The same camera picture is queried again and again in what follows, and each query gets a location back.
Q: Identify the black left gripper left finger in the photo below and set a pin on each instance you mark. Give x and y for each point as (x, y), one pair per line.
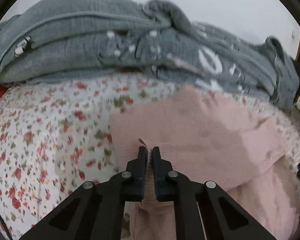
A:
(95, 211)

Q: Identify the pink knit sweater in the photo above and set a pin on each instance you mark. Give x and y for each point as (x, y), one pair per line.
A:
(213, 137)

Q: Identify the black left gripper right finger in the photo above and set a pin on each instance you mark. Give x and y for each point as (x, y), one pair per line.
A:
(202, 211)

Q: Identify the grey patterned quilt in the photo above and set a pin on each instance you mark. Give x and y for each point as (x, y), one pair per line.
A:
(68, 39)

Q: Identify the floral bed sheet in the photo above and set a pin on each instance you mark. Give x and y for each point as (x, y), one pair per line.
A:
(55, 137)

